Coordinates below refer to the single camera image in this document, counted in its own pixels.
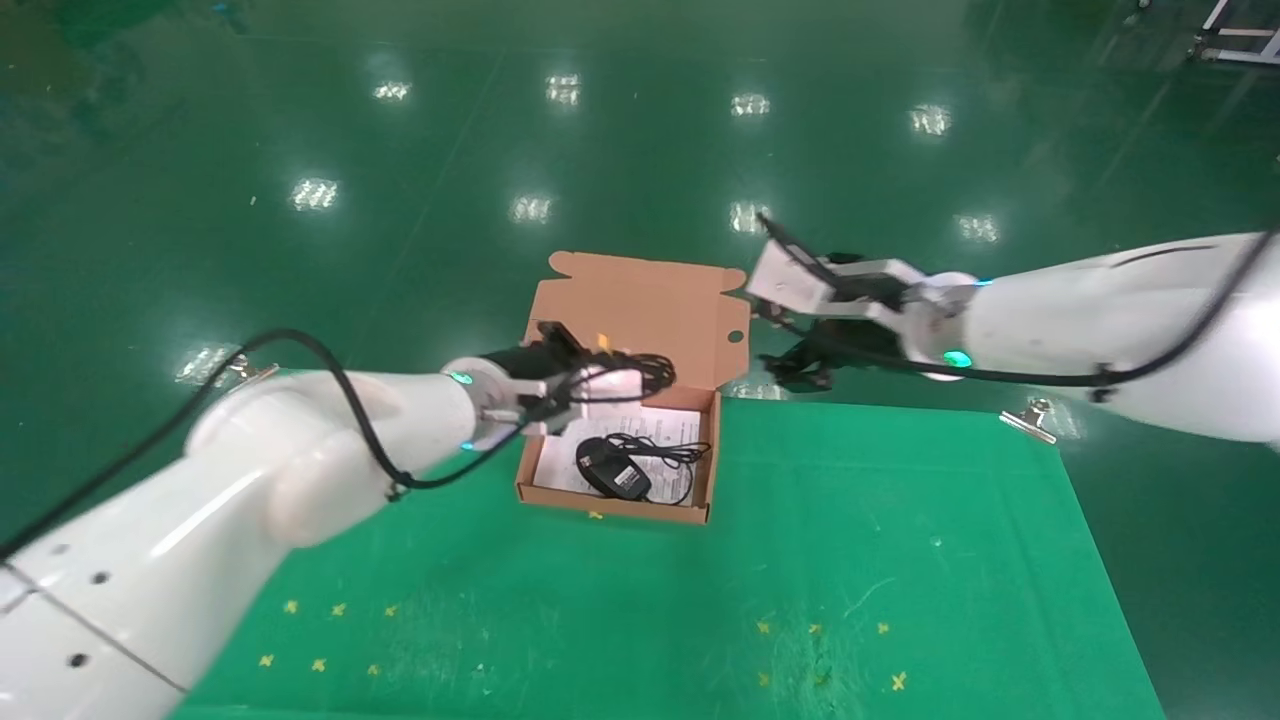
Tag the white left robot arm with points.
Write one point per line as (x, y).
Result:
(150, 560)

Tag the green table mat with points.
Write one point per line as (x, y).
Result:
(850, 550)

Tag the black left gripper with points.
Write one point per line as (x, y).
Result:
(525, 362)

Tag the white printed instruction sheet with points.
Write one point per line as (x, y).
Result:
(555, 465)

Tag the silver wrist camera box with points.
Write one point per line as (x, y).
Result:
(622, 380)
(790, 285)

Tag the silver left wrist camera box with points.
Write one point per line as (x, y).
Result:
(622, 380)

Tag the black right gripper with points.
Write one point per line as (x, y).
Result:
(850, 350)

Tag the open brown cardboard box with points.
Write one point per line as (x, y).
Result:
(640, 310)

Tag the silver binder clip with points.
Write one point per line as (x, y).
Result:
(252, 371)
(1030, 422)

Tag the white metal frame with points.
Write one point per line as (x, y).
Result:
(1235, 35)

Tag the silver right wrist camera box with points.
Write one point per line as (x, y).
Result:
(790, 285)

